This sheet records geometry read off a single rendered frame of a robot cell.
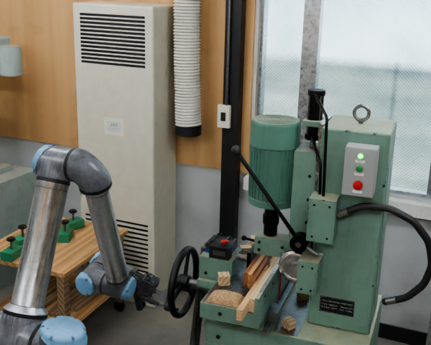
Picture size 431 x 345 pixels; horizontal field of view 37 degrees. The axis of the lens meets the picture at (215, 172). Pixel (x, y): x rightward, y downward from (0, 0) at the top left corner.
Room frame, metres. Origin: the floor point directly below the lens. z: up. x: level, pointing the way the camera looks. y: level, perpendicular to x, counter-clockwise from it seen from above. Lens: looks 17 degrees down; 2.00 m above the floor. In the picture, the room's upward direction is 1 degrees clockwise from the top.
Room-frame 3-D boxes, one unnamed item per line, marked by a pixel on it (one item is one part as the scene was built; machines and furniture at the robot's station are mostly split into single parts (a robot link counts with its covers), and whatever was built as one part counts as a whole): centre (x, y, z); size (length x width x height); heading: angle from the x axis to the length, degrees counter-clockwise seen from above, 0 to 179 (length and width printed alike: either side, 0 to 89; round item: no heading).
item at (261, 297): (2.23, -0.25, 0.93); 0.60 x 0.02 x 0.06; 160
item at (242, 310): (2.22, -0.20, 0.92); 0.68 x 0.02 x 0.04; 160
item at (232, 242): (2.30, -0.03, 0.99); 0.13 x 0.11 x 0.06; 160
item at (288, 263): (2.07, -0.29, 1.02); 0.12 x 0.03 x 0.12; 70
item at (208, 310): (2.28, -0.11, 0.87); 0.61 x 0.30 x 0.06; 160
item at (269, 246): (2.22, -0.23, 1.03); 0.14 x 0.07 x 0.09; 70
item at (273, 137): (2.23, -0.21, 1.35); 0.18 x 0.18 x 0.31
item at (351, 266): (2.13, -0.48, 1.16); 0.22 x 0.22 x 0.72; 70
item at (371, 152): (1.99, -0.46, 1.40); 0.10 x 0.06 x 0.16; 70
